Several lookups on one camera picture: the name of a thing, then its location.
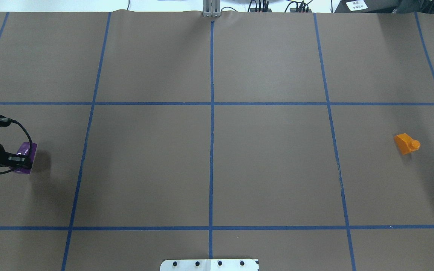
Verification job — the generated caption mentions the purple trapezoid block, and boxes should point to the purple trapezoid block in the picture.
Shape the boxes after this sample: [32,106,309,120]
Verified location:
[14,142,38,175]

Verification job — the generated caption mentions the black box with label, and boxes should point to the black box with label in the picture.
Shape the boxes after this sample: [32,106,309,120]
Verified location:
[334,0,401,14]

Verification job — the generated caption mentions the grey aluminium camera post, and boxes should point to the grey aluminium camera post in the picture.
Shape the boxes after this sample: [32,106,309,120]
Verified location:
[202,0,222,18]

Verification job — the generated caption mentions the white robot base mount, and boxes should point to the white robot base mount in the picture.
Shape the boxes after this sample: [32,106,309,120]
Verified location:
[159,259,260,271]

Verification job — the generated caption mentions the black cables behind table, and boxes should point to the black cables behind table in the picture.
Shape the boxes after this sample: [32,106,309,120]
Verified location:
[248,0,313,13]

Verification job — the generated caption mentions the orange trapezoid block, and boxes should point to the orange trapezoid block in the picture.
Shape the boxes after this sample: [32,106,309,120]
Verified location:
[393,133,421,155]

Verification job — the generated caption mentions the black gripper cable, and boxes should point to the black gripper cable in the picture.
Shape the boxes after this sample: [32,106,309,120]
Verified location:
[0,117,34,176]

